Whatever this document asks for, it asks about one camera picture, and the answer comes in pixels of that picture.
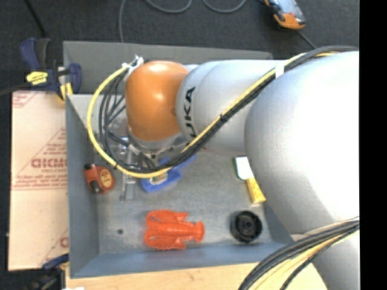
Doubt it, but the white scraper with yellow handle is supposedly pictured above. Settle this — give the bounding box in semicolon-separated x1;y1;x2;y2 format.
235;156;267;204

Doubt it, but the brown cardboard board, red print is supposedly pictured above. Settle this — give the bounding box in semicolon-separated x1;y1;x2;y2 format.
7;89;70;272

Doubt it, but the grey metal bin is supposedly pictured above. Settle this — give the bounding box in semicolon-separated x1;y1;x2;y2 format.
62;40;294;279

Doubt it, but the red tape measure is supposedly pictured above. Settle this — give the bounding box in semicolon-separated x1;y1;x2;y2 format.
83;163;116;195

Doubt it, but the black round cap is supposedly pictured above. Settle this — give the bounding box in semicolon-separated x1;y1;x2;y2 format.
229;210;264;244

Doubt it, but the blue plastic toy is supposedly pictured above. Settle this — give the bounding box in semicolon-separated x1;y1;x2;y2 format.
140;155;198;193

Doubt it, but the orange toy lobster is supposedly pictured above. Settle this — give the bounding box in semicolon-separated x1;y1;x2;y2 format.
143;209;206;251

